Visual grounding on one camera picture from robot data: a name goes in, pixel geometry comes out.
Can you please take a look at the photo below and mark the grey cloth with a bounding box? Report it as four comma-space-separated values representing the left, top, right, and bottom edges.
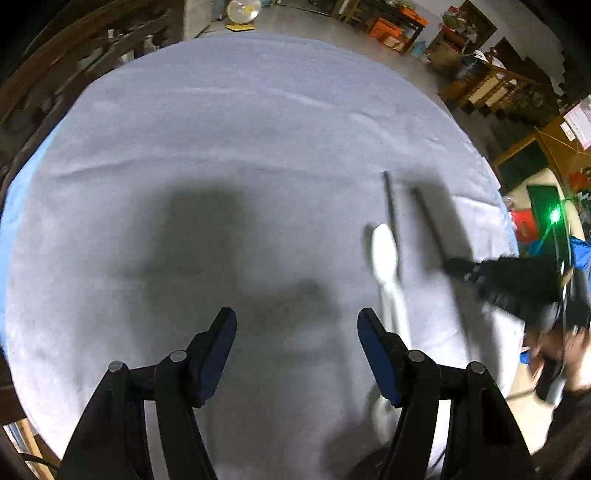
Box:
4, 32, 522, 480

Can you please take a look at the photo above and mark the wooden framed board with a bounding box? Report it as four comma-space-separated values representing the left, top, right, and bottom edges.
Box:
492, 129, 561, 190

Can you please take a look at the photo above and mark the round blue table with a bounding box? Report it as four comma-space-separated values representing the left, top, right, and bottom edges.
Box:
0, 138, 520, 324

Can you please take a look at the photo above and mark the dark wooden table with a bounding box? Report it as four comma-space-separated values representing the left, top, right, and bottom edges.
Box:
337, 0, 428, 54

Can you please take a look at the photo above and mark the red toy ride-on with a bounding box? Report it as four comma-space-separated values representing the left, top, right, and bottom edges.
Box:
510, 209, 539, 241

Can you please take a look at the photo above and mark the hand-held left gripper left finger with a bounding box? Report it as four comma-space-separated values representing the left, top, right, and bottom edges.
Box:
58, 307, 238, 480

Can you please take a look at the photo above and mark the dark metal chopstick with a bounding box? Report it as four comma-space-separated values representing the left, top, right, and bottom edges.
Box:
411, 186, 455, 273
381, 171, 403, 287

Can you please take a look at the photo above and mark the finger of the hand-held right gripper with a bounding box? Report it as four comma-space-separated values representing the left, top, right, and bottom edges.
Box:
442, 256, 490, 291

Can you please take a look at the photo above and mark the wooden stair railing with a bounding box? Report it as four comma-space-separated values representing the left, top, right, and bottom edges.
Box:
438, 37, 568, 121

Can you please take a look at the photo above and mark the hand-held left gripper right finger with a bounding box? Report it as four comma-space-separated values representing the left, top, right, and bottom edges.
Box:
358, 308, 539, 480

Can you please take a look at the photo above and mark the white plastic spoon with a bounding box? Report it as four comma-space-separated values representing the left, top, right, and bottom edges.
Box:
367, 224, 411, 441

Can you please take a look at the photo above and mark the wall calendar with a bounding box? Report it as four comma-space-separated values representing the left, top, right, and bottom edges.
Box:
562, 95, 591, 151

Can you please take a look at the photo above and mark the person's right hand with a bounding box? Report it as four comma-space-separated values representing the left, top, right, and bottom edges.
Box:
526, 323, 591, 402

